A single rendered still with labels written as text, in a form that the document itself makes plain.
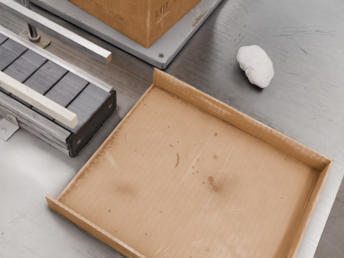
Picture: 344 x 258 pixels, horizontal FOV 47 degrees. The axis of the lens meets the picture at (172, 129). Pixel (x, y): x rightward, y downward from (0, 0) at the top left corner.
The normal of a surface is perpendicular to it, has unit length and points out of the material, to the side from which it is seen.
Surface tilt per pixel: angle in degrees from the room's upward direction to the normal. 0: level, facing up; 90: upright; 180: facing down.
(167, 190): 0
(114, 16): 90
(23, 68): 0
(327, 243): 0
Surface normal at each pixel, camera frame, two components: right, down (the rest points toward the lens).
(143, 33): -0.58, 0.65
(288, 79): 0.11, -0.54
